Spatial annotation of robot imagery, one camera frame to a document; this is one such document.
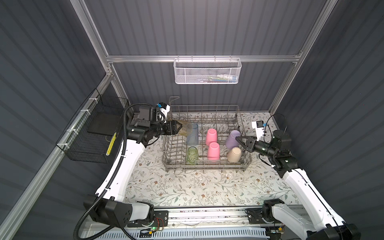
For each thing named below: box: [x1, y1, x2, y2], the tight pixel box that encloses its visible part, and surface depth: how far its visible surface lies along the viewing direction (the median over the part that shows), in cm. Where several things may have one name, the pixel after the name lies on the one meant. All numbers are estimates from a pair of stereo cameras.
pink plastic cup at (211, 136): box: [206, 128, 218, 147], surface depth 93 cm
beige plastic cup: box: [227, 146, 242, 163], surface depth 84 cm
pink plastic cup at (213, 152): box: [207, 142, 220, 161], surface depth 87 cm
